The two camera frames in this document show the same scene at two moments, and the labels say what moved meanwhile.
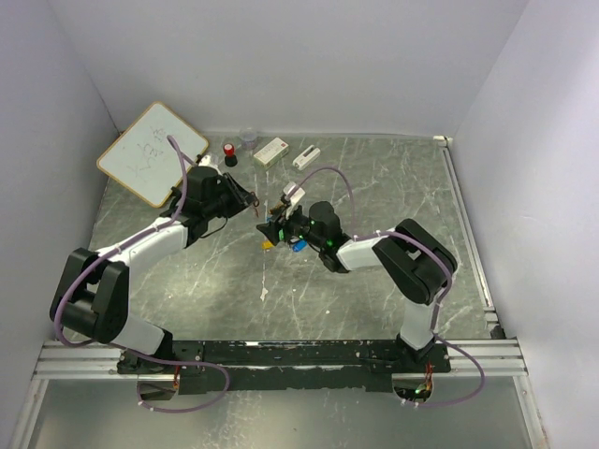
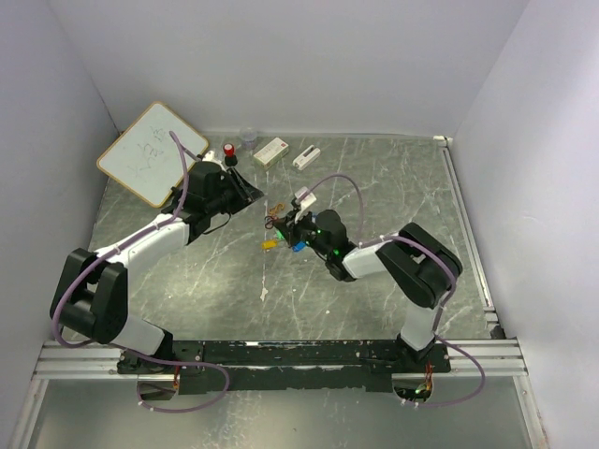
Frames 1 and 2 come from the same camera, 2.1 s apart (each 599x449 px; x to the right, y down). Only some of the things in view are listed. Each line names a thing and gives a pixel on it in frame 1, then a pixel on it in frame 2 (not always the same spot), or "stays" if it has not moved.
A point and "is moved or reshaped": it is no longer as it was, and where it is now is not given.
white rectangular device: (301, 161) stays
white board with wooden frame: (144, 160) stays
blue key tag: (299, 246) stays
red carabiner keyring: (255, 204) is moved or reshaped
